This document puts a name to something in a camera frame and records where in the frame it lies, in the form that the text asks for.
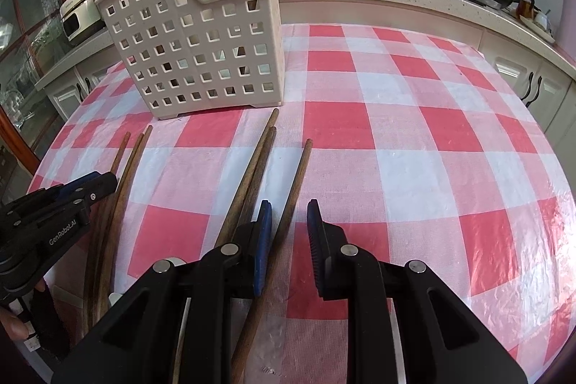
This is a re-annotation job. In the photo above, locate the person's left hand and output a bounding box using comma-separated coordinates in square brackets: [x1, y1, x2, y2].
[1, 279, 46, 341]

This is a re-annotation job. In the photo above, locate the red white checkered tablecloth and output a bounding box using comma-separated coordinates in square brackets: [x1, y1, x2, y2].
[31, 24, 575, 383]

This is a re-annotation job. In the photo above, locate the white small cooker appliance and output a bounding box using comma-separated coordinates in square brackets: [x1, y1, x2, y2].
[59, 0, 105, 47]

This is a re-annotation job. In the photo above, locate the white perforated utensil basket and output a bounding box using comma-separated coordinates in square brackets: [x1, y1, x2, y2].
[95, 0, 285, 119]

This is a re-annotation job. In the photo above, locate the wooden framed glass door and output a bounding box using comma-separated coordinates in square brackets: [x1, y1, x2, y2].
[1, 0, 72, 175]

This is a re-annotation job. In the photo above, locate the plate with condiment jars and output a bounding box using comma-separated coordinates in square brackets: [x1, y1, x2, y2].
[516, 0, 555, 45]

